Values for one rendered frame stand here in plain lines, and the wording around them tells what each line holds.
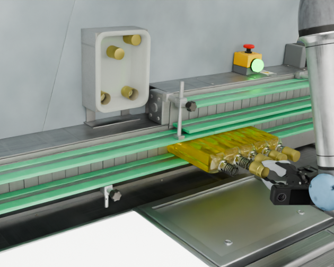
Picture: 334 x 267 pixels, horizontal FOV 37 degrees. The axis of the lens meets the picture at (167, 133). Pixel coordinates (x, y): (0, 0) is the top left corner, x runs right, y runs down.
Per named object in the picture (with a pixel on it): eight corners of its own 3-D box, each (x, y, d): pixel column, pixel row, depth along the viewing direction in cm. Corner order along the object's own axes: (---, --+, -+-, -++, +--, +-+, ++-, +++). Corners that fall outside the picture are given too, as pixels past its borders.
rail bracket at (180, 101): (159, 132, 148) (186, 145, 138) (162, 76, 142) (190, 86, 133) (168, 130, 149) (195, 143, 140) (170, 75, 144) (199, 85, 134)
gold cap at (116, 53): (106, 45, 141) (114, 47, 138) (116, 44, 143) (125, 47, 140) (105, 58, 142) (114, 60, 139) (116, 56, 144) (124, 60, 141)
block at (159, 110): (146, 119, 152) (159, 126, 147) (147, 89, 149) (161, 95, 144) (156, 117, 154) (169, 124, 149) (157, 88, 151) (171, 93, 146)
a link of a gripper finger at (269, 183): (272, 182, 139) (298, 190, 132) (257, 187, 136) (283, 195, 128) (272, 171, 138) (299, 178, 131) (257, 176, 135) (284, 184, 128)
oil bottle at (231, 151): (182, 147, 156) (229, 171, 140) (182, 130, 154) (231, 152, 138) (195, 143, 159) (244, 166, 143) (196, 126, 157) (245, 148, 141)
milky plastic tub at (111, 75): (81, 106, 144) (97, 114, 137) (81, 27, 136) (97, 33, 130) (132, 98, 154) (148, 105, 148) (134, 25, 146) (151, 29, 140)
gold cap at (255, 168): (247, 174, 136) (260, 180, 132) (249, 162, 135) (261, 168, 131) (256, 171, 138) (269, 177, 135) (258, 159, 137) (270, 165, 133)
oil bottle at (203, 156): (166, 151, 152) (214, 177, 137) (167, 134, 150) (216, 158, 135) (181, 148, 156) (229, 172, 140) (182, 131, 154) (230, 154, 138)
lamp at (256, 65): (249, 71, 172) (255, 73, 170) (250, 59, 171) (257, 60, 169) (258, 70, 175) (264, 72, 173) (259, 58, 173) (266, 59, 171)
